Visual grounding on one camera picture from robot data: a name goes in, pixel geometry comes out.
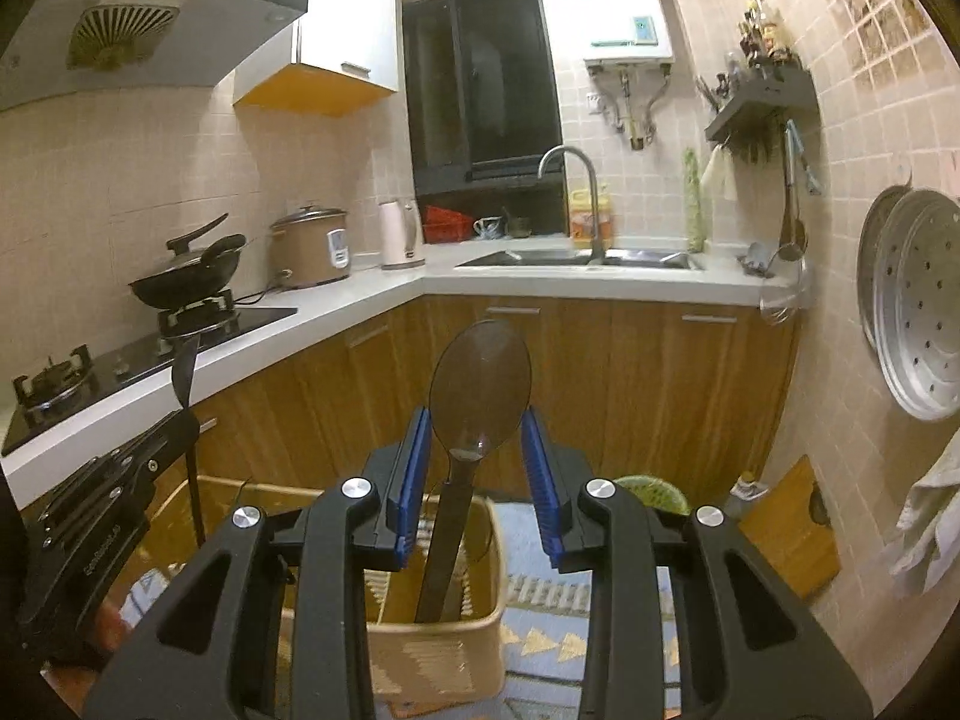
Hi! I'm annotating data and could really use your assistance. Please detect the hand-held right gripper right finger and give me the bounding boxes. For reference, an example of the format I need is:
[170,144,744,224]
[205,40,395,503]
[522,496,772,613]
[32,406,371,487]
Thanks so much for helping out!
[521,406,875,720]

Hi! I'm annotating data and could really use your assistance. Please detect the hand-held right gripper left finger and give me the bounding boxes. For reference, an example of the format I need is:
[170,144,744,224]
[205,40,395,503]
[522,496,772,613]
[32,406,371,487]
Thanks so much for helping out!
[82,405,436,720]

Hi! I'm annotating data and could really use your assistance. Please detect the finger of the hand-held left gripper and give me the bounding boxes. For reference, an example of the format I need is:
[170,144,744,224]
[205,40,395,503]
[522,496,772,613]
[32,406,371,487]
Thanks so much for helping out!
[37,416,200,535]

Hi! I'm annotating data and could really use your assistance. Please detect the black spatula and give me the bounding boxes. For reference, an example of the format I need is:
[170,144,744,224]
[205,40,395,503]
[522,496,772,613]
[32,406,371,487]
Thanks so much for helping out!
[171,336,205,550]

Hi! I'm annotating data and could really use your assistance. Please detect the translucent brown serving spoon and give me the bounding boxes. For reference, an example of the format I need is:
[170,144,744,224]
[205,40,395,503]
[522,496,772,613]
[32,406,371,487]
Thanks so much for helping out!
[415,319,535,625]

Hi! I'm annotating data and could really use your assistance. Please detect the beige plastic utensil basket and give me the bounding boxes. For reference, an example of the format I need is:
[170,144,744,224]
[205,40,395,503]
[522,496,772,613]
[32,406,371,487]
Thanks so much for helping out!
[150,474,508,702]

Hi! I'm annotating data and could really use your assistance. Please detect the hanging ladle and utensils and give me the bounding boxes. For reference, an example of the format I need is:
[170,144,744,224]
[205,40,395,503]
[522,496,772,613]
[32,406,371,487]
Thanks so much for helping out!
[784,120,823,196]

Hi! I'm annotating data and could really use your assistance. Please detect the black gas stove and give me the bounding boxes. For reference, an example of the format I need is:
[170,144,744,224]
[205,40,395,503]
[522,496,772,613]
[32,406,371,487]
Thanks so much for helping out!
[0,289,299,457]

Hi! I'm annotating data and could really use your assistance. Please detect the green round object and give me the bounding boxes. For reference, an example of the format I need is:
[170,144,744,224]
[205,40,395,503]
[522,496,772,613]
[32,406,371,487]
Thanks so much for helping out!
[613,474,689,518]

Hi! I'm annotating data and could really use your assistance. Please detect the blue patterned tablecloth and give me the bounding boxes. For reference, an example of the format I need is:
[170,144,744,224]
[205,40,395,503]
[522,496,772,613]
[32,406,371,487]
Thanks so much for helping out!
[112,499,676,720]

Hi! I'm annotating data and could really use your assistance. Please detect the wooden base cabinets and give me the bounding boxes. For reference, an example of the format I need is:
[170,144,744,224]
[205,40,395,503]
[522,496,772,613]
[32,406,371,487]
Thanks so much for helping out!
[0,236,805,541]

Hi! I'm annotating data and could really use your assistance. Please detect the black wok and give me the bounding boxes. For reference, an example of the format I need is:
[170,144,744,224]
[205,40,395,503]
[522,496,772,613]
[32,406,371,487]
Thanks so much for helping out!
[129,234,248,312]

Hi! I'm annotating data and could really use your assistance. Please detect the steel sink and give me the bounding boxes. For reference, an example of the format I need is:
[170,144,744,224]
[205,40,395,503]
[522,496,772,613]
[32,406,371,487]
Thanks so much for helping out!
[455,247,706,272]

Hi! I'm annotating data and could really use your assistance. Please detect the white electric kettle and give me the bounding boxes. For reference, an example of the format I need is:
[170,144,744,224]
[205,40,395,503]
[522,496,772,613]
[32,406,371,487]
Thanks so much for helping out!
[377,197,426,271]

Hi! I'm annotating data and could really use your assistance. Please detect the brown rice cooker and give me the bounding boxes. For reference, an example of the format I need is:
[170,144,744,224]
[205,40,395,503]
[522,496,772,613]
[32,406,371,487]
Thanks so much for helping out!
[268,204,353,290]

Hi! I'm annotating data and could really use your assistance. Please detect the red plastic basket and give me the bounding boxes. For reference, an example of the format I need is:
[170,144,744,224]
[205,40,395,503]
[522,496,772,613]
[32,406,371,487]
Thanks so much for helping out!
[421,204,475,245]

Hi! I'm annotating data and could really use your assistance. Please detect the wooden cutting board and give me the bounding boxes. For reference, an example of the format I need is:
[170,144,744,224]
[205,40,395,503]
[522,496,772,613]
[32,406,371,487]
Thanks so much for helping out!
[739,456,841,601]

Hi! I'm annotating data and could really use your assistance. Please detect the yellow detergent bottle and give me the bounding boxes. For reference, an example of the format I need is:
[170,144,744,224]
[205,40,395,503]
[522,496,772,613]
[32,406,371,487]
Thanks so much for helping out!
[568,187,614,245]

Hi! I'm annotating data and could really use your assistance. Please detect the chrome faucet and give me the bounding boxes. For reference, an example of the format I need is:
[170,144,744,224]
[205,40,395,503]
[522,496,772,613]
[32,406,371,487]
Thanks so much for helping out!
[538,145,608,265]

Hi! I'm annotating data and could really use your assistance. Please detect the green bottle brush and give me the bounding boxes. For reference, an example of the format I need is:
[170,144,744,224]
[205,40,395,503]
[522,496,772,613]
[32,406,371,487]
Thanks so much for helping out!
[681,148,707,253]

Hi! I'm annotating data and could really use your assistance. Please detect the white hanging cloth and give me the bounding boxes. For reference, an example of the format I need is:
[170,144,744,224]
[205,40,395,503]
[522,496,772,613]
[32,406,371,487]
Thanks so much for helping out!
[701,146,740,202]

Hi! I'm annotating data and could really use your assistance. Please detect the hanging metal ladle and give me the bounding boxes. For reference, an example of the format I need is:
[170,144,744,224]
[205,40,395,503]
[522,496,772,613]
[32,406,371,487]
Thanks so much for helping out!
[778,157,809,253]

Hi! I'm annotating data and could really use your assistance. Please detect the white towel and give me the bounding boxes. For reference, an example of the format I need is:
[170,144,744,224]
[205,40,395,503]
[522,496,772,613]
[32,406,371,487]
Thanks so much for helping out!
[881,431,960,598]

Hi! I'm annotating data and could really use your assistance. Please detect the round metal steamer tray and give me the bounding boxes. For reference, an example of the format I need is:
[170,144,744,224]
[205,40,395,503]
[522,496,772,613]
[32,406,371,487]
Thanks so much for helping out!
[874,190,960,421]
[857,184,913,361]

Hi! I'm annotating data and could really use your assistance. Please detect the dark window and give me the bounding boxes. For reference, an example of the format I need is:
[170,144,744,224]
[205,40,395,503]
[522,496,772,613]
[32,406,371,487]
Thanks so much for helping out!
[401,0,568,200]

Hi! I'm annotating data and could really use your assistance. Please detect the chopstick holder with chopsticks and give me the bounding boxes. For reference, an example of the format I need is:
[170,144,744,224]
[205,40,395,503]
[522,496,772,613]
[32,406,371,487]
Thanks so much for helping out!
[696,52,745,112]

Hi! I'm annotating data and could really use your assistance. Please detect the grey range hood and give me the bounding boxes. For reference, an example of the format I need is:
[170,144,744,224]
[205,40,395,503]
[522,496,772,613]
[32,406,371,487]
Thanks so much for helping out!
[0,0,310,113]

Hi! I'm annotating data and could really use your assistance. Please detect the white water heater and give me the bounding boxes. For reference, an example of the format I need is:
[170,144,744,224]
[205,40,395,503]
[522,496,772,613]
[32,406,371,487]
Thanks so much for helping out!
[559,0,674,65]

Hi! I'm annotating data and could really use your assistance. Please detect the row of condiment bottles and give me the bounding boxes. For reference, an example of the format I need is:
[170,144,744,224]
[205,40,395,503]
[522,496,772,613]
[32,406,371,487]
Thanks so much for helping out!
[736,0,794,68]

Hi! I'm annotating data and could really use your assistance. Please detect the black power cord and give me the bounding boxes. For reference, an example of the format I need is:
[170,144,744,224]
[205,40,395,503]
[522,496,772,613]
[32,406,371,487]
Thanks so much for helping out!
[231,268,302,308]

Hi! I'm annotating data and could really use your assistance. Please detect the metal water heater hoses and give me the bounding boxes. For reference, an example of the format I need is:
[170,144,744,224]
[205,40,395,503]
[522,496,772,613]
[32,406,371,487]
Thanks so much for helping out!
[589,64,672,152]

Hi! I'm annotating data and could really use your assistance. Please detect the grey wall shelf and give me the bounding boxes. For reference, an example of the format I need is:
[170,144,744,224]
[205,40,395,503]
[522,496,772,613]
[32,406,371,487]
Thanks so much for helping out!
[705,67,818,145]

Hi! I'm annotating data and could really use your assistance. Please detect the white wall cabinet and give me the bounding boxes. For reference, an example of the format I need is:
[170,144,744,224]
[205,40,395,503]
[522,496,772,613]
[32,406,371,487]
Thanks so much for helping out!
[232,0,398,118]

